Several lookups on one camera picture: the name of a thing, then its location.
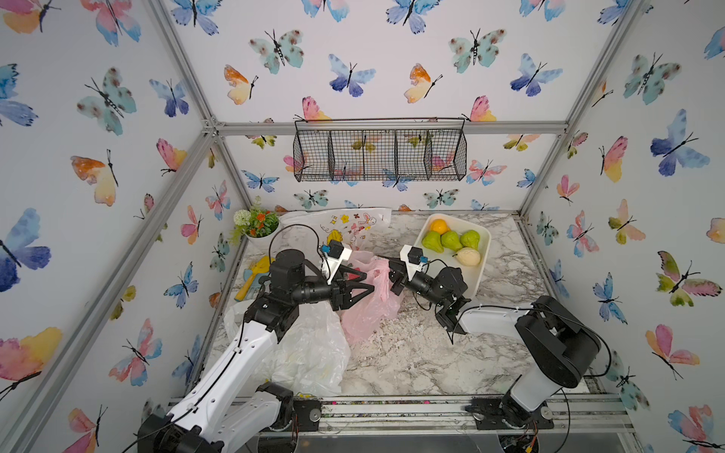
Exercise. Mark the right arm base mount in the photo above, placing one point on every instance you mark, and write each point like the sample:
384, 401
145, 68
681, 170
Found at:
503, 413

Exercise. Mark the beige pear upper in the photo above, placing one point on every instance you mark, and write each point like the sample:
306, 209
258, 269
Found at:
468, 256

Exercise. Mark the pink plastic bag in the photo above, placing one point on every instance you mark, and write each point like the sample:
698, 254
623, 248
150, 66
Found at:
364, 318

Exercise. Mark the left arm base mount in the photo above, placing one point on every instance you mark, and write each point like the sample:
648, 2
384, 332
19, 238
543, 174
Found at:
296, 413

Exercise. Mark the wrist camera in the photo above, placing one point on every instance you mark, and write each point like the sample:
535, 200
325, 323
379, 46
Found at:
334, 255
413, 259

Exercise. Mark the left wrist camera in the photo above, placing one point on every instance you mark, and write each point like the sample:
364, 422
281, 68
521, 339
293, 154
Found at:
334, 255

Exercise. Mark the potted flower plant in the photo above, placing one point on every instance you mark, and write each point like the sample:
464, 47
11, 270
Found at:
256, 224

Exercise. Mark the blue toy scoop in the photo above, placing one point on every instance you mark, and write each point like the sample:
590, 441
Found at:
252, 281

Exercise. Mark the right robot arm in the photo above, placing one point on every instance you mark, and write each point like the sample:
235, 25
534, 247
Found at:
562, 347

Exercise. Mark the white printed plastic bag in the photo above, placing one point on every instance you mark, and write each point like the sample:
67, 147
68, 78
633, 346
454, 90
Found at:
352, 226

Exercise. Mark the black wire basket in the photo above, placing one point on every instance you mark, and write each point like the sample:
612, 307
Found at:
389, 149

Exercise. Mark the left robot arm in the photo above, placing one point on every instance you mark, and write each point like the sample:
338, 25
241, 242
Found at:
204, 420

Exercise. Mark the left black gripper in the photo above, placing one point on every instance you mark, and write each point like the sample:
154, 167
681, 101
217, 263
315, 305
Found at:
340, 298

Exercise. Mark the green pear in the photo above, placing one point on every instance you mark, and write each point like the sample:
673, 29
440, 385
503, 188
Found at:
451, 240
432, 241
470, 239

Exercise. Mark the green pear right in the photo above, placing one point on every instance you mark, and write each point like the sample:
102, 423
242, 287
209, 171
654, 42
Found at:
470, 239

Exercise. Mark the white plastic tray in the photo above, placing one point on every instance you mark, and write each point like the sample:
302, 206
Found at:
472, 274

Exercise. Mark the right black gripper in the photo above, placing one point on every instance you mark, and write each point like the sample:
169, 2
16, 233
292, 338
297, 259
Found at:
398, 278

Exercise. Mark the yellow toy shovel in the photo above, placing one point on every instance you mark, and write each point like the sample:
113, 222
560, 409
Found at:
260, 267

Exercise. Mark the green pear middle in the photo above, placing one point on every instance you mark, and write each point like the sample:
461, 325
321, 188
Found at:
451, 240

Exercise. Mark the green pear left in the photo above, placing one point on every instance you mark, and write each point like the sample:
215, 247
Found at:
432, 241

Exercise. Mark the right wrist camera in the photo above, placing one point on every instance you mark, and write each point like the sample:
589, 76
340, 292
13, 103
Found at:
413, 259

